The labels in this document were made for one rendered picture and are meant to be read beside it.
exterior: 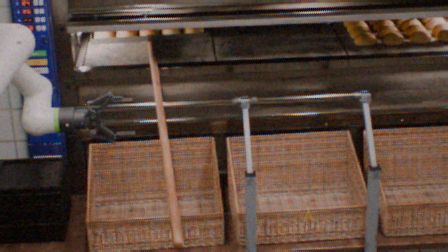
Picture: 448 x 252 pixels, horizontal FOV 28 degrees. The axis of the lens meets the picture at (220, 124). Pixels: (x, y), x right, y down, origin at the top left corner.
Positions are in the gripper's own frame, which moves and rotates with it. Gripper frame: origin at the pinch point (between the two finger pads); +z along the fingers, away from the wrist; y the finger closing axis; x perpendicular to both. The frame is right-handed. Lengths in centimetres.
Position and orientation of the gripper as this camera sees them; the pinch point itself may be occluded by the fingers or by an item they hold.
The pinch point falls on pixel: (130, 117)
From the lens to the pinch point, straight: 334.8
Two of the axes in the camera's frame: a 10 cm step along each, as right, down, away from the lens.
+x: 0.6, 4.1, -9.1
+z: 10.0, -0.4, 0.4
